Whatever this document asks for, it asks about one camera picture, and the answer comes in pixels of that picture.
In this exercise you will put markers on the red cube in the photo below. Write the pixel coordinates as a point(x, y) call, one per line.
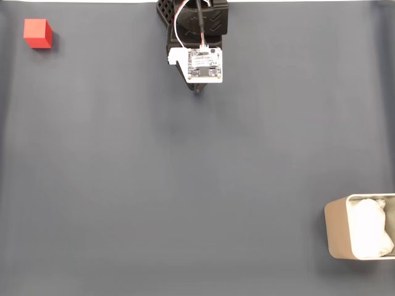
point(37, 32)

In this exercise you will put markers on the beige rectangular box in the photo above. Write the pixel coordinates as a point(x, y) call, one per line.
point(336, 228)

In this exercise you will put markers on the white crumpled cloth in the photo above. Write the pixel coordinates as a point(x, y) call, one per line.
point(370, 228)

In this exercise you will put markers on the white camera board mount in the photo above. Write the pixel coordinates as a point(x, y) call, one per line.
point(203, 66)

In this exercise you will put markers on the grey table mat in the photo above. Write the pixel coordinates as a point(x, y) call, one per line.
point(185, 185)

